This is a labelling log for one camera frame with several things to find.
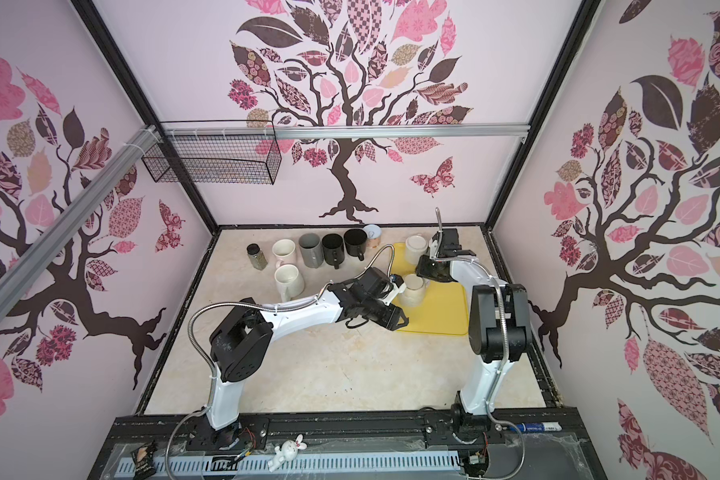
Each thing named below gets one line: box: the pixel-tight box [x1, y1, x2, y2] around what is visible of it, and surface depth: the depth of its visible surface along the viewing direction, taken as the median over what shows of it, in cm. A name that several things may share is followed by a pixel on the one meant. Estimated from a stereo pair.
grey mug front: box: [298, 232, 324, 269], surface depth 103 cm
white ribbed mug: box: [274, 260, 306, 303], surface depth 98 cm
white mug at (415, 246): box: [405, 234, 429, 265], surface depth 106 cm
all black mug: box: [344, 228, 368, 261], surface depth 106 cm
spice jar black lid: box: [246, 243, 268, 271], surface depth 105 cm
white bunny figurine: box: [268, 434, 308, 472], surface depth 71 cm
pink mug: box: [272, 238, 296, 268], surface depth 103 cm
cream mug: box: [400, 273, 430, 307], surface depth 94 cm
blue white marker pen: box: [509, 421, 562, 432], surface depth 75 cm
